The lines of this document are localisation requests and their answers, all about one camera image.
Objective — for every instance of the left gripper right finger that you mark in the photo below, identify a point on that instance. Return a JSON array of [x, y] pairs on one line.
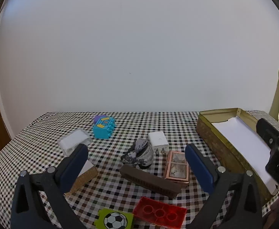
[[244, 210]]

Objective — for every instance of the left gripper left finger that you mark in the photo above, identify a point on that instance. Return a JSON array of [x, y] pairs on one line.
[[28, 210]]

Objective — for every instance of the copper framed picture tile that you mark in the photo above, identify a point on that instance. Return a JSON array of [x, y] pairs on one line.
[[177, 169]]

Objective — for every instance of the white cork bottom box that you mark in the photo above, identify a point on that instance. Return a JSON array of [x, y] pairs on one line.
[[88, 172]]

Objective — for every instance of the green soccer ball brick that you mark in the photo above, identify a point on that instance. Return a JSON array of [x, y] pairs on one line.
[[113, 219]]

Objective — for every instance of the white translucent plastic case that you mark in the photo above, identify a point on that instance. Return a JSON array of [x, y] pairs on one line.
[[69, 142]]

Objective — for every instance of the red translucent toy brick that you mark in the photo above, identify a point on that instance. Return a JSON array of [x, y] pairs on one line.
[[159, 213]]

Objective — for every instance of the dark brown wooden bar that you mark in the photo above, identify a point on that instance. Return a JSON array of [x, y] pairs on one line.
[[151, 182]]

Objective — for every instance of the white power adapter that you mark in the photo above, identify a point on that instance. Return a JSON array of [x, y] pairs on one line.
[[158, 142]]

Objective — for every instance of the grey patterned sock roll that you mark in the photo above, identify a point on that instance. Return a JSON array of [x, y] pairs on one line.
[[140, 154]]

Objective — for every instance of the turquoise toy brick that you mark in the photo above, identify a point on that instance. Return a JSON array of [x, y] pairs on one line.
[[104, 128]]

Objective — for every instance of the purple cube block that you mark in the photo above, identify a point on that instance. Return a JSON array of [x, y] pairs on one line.
[[99, 117]]

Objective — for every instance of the white paper box liner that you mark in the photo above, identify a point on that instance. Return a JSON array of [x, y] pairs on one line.
[[250, 146]]

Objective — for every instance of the gold tin box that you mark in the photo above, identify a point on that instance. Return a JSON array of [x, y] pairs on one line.
[[226, 153]]

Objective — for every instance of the checkered tablecloth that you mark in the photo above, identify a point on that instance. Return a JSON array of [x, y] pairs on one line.
[[36, 148]]

